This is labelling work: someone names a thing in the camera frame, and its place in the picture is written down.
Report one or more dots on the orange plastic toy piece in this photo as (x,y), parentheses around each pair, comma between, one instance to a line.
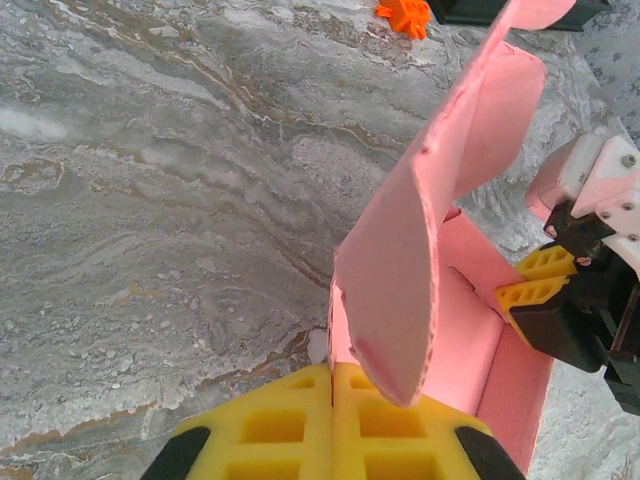
(407,15)

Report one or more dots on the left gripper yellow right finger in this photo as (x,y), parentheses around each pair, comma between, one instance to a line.
(345,440)

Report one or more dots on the pink paper box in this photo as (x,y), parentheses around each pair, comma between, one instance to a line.
(395,280)

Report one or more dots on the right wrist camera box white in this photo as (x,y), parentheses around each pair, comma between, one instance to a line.
(610,175)

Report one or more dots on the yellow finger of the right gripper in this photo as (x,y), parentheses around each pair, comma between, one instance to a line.
(555,325)
(550,262)

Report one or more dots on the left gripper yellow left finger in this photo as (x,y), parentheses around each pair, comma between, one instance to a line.
(315,440)

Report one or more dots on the black white checkerboard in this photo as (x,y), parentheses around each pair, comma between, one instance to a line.
(465,12)

